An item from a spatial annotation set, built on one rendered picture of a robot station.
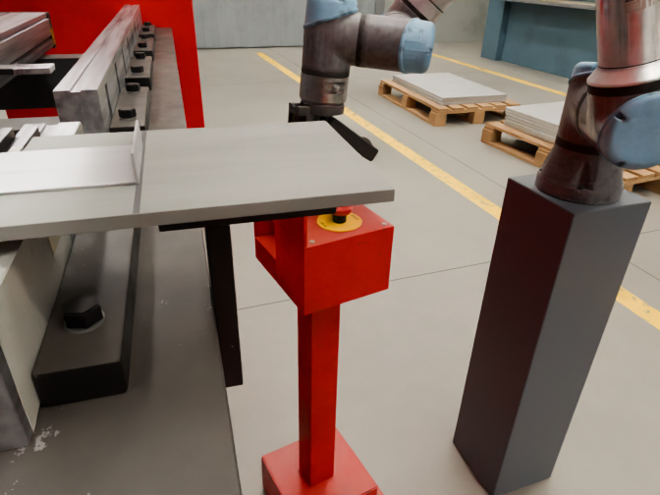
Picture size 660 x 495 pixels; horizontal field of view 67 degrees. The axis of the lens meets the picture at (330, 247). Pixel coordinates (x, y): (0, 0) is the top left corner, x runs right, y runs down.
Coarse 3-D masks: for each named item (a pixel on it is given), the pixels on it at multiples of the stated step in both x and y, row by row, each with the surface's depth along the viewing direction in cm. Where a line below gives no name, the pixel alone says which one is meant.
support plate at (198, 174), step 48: (48, 144) 42; (96, 144) 42; (192, 144) 42; (240, 144) 43; (288, 144) 43; (336, 144) 43; (48, 192) 33; (96, 192) 33; (144, 192) 33; (192, 192) 34; (240, 192) 34; (288, 192) 34; (336, 192) 34; (384, 192) 35; (0, 240) 29
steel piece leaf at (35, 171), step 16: (128, 144) 41; (0, 160) 38; (16, 160) 38; (32, 160) 38; (48, 160) 38; (64, 160) 38; (80, 160) 38; (96, 160) 38; (112, 160) 38; (128, 160) 38; (0, 176) 35; (16, 176) 35; (32, 176) 35; (48, 176) 35; (64, 176) 35; (80, 176) 35; (96, 176) 35; (112, 176) 35; (128, 176) 35; (0, 192) 32; (16, 192) 33
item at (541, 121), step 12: (516, 108) 358; (528, 108) 359; (540, 108) 359; (552, 108) 360; (516, 120) 356; (528, 120) 344; (540, 120) 334; (552, 120) 332; (528, 132) 345; (540, 132) 337; (552, 132) 328
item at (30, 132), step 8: (8, 128) 45; (32, 128) 46; (0, 136) 43; (8, 136) 44; (24, 136) 44; (32, 136) 44; (0, 144) 42; (8, 144) 44; (16, 144) 41; (24, 144) 42; (0, 152) 42
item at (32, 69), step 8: (16, 64) 70; (24, 64) 70; (32, 64) 70; (40, 64) 70; (48, 64) 70; (0, 72) 67; (8, 72) 67; (16, 72) 67; (24, 72) 68; (32, 72) 68; (40, 72) 68; (48, 72) 68
